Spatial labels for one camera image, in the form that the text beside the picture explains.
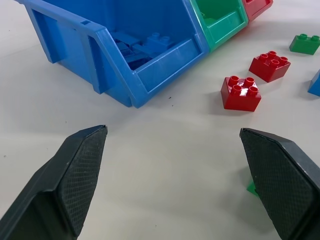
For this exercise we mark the blue plastic storage bin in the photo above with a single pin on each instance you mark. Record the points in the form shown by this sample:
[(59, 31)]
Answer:
[(105, 50)]

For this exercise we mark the red four-stud building brick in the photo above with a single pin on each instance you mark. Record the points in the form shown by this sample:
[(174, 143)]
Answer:
[(241, 93), (270, 67)]

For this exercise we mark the blue flat building brick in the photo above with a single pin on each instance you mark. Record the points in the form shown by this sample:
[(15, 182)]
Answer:
[(127, 48)]

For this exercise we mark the blue two-stud building brick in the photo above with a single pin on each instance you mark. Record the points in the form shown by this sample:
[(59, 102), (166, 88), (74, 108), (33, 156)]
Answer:
[(160, 43)]

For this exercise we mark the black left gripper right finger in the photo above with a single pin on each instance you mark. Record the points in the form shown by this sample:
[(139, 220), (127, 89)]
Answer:
[(277, 180)]

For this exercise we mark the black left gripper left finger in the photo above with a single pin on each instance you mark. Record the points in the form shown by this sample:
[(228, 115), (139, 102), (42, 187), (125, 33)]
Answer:
[(62, 180)]

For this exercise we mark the green two-stud building brick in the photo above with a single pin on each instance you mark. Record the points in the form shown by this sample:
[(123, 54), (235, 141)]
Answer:
[(303, 45)]

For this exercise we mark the green plastic storage bin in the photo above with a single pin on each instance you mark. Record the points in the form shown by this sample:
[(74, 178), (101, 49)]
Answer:
[(220, 27)]

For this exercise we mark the red plastic storage bin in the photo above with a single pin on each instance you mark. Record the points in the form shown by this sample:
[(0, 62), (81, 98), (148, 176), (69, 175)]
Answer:
[(258, 8)]

